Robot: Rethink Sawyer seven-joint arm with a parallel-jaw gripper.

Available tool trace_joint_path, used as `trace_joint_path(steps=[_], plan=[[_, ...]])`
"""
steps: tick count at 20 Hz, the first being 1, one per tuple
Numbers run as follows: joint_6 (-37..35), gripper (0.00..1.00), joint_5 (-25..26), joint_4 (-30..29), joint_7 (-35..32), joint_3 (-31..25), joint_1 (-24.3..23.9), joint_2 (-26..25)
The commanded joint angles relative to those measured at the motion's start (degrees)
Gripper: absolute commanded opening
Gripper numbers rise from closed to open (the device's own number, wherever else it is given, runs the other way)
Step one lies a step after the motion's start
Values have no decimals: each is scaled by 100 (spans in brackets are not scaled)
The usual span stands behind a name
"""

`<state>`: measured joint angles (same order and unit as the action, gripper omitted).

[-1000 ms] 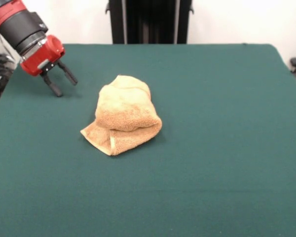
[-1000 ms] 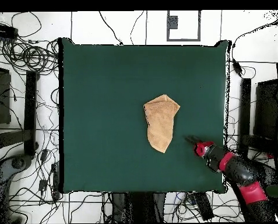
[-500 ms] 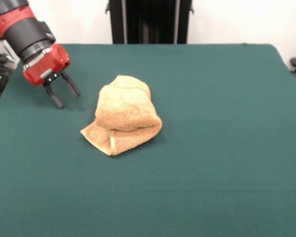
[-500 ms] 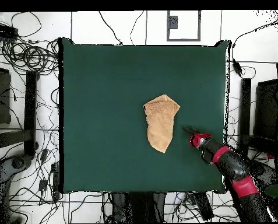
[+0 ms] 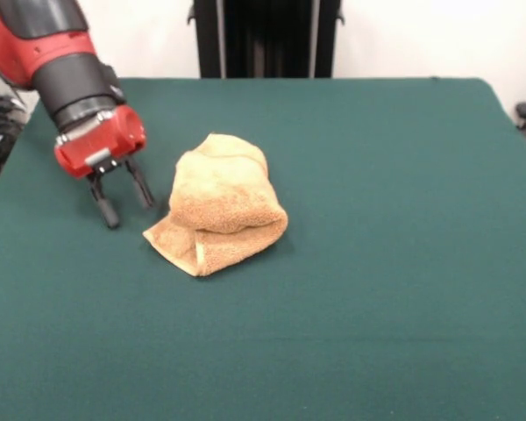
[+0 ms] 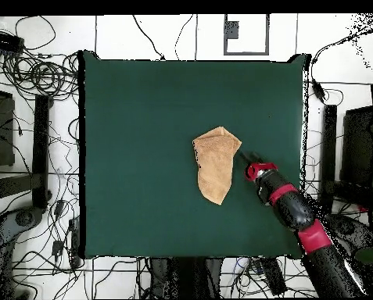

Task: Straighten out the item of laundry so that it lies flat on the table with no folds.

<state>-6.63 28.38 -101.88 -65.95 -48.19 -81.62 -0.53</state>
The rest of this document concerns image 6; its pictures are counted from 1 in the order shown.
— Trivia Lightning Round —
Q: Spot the tan terry towel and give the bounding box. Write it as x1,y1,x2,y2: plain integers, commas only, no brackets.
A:
191,125,242,206

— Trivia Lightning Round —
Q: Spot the small grey square plate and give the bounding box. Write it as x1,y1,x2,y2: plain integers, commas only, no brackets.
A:
226,20,239,40

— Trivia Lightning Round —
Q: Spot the black cable with adapter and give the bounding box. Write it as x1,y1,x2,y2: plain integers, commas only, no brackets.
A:
310,18,373,105

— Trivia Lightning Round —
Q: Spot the black stand base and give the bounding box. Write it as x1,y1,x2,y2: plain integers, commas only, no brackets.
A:
0,94,53,209
317,104,373,216

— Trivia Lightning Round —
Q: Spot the black stand frame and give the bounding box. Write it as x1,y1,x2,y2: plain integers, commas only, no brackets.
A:
148,257,223,299

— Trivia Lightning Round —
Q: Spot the dark grey tripod base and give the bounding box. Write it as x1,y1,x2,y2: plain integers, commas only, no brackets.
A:
326,213,373,251
0,205,46,299

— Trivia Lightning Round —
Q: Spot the black power strip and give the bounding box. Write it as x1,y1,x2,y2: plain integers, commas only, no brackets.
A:
259,256,289,296
0,30,25,53

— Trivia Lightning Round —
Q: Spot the long black cable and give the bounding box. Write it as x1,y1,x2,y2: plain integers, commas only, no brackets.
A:
131,14,166,61

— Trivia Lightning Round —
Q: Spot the looped black cable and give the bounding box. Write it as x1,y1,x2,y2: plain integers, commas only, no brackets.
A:
14,15,57,51

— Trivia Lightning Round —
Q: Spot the thin black cable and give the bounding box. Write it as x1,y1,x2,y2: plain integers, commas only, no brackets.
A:
174,13,195,61

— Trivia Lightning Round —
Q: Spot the dark green table cloth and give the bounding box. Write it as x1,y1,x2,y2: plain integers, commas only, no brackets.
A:
82,50,310,259

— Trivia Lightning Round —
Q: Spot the black box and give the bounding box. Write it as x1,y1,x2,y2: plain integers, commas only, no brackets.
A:
0,87,16,168
340,105,373,188

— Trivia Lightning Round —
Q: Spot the coiled black cable bundle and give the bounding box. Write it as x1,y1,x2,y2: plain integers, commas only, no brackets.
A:
1,52,81,102

